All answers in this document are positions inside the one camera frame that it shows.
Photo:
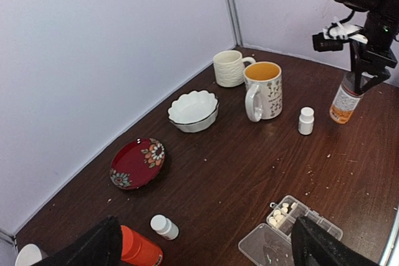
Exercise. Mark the white ceramic bowl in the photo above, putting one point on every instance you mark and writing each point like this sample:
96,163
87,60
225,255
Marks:
30,254

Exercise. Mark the red floral plate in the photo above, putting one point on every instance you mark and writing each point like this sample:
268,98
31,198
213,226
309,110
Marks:
137,163

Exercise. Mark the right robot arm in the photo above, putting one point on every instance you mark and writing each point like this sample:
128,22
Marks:
380,28

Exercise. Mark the amber bottle grey cap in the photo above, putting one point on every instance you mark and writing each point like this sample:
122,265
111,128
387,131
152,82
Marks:
346,100

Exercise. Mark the white pills in organizer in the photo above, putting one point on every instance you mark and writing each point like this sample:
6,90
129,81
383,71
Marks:
281,213

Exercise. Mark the clear plastic pill organizer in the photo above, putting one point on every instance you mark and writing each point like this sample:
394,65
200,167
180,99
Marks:
267,245

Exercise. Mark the front aluminium rail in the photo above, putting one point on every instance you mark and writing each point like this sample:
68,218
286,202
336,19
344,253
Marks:
390,255

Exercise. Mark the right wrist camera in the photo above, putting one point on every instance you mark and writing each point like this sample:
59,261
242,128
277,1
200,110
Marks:
333,37

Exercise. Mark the orange pill bottle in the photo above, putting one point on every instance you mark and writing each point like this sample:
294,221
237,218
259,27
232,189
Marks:
138,250

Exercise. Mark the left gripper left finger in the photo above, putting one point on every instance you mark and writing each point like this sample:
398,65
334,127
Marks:
100,245

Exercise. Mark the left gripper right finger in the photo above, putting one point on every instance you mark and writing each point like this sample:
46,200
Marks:
311,245

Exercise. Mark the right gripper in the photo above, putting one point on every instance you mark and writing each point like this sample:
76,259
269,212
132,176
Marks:
378,58

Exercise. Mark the small white pill bottle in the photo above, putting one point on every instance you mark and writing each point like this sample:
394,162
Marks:
306,121
164,227

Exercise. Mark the right aluminium frame post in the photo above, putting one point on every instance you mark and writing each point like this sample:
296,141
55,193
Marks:
234,19

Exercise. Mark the cream ribbed mug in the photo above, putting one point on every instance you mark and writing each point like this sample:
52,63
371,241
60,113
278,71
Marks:
229,68

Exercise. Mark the white scalloped bowl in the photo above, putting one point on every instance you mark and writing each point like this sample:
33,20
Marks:
194,112

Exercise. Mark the aluminium frame post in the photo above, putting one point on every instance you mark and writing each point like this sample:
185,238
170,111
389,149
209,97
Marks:
7,237
234,19

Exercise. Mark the white floral mug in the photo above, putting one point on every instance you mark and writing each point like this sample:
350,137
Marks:
263,100

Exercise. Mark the left aluminium frame post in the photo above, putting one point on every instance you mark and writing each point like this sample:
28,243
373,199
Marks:
7,237

